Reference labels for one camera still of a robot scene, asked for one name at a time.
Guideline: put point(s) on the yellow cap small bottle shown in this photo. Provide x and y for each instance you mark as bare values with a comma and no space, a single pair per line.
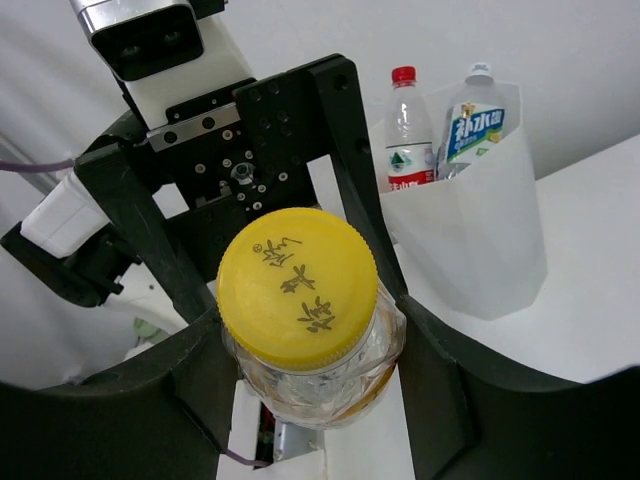
313,329

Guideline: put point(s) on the red label clear bottle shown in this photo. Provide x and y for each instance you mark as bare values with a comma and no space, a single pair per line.
408,133

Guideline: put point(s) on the translucent white plastic bin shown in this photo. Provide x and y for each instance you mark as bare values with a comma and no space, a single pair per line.
476,239

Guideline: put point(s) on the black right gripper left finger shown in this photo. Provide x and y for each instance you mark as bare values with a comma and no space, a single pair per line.
163,414

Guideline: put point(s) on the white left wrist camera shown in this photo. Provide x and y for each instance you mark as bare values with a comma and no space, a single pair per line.
163,53

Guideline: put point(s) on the clear bottle white label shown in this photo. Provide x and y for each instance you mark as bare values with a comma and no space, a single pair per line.
474,122

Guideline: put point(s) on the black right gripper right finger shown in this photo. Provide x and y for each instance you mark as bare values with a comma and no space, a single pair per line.
473,413

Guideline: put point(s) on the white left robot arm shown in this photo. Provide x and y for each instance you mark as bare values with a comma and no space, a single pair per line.
70,245

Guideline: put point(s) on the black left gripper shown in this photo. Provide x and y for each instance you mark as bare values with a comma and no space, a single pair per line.
183,191

